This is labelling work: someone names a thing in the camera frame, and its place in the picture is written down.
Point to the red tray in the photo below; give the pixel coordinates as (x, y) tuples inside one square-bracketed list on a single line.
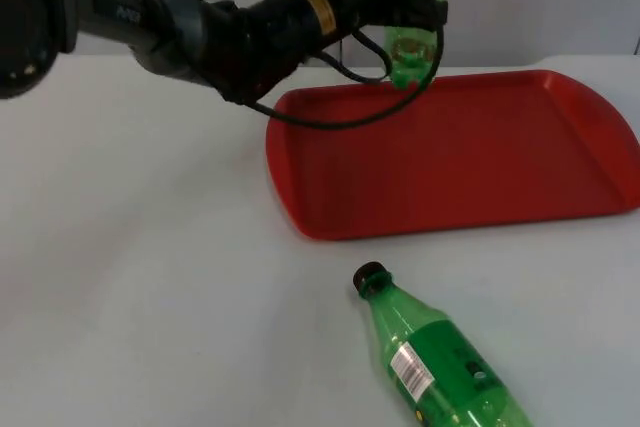
[(450, 157)]

